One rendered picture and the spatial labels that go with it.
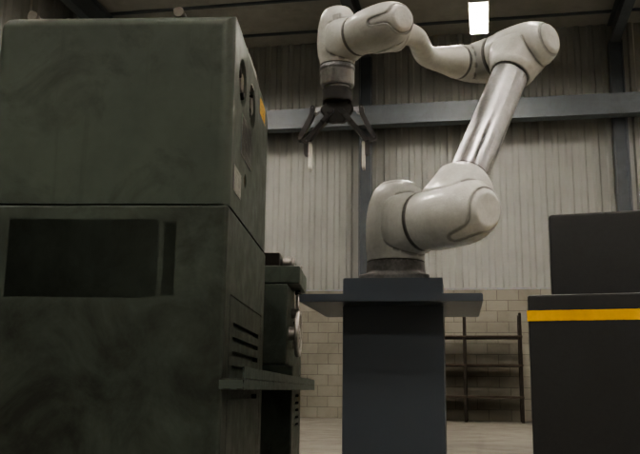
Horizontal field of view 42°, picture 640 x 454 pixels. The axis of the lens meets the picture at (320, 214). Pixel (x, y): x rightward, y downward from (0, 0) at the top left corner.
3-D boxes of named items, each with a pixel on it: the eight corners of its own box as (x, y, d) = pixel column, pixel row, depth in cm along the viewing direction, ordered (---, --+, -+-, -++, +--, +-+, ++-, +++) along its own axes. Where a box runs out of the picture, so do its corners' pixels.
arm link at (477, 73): (442, 46, 254) (476, 31, 243) (480, 52, 265) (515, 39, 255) (447, 88, 252) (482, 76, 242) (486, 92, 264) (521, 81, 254)
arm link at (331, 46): (308, 67, 218) (341, 53, 208) (309, 9, 220) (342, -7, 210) (339, 75, 225) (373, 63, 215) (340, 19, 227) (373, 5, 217)
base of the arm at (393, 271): (431, 288, 235) (431, 269, 236) (429, 279, 213) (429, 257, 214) (367, 289, 238) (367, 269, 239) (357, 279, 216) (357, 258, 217)
